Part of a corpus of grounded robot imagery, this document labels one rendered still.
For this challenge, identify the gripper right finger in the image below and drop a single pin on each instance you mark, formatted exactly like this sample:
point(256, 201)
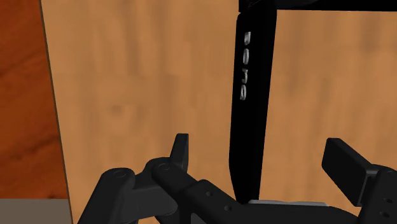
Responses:
point(347, 167)

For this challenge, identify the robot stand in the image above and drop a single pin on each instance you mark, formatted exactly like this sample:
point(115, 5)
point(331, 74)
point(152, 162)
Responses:
point(325, 4)

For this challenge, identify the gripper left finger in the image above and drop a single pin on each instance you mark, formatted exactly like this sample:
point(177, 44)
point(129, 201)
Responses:
point(173, 183)

